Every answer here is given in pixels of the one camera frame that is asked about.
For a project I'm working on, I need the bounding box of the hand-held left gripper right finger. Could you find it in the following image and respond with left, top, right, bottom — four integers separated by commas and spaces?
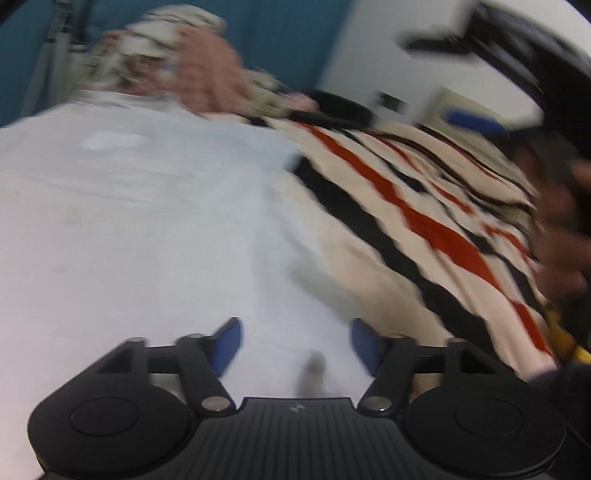
349, 318, 502, 415

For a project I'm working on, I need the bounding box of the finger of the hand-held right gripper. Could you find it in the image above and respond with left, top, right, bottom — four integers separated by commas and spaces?
401, 21, 483, 57
441, 107, 512, 138

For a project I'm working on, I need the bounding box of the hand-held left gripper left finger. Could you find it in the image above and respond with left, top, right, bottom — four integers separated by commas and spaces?
97, 318, 245, 415

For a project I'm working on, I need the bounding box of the white shirt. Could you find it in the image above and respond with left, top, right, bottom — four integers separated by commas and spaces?
0, 90, 375, 480

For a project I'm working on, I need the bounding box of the pile of light clothes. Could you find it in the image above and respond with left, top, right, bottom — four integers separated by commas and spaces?
69, 0, 356, 95

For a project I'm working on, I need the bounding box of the person's right hand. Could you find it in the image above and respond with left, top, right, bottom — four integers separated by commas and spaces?
531, 161, 591, 296

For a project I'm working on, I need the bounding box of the striped blanket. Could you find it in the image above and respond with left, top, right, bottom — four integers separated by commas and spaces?
263, 90, 564, 384

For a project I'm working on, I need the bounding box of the black armchair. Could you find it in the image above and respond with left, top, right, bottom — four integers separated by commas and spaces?
286, 90, 375, 127

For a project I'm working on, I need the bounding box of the pale green cloth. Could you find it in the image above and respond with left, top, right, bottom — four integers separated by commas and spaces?
245, 69, 296, 116

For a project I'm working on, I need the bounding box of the yellow cloth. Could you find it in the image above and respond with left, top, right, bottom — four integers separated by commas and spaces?
545, 307, 591, 370

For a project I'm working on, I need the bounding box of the person's dark clothing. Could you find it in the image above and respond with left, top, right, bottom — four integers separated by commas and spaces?
526, 355, 591, 444

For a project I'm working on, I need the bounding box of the pink fleece blanket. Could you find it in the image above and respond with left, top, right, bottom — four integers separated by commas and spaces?
173, 28, 252, 114

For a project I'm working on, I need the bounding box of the beige cloth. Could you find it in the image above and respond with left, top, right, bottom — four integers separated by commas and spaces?
124, 4, 227, 51

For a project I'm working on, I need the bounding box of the garment steamer stand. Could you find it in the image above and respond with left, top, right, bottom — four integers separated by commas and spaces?
21, 0, 93, 112

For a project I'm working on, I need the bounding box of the blue curtain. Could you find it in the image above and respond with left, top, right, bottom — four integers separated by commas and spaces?
0, 0, 51, 126

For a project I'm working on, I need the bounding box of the wall socket with plug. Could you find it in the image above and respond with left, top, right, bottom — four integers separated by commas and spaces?
376, 91, 407, 114

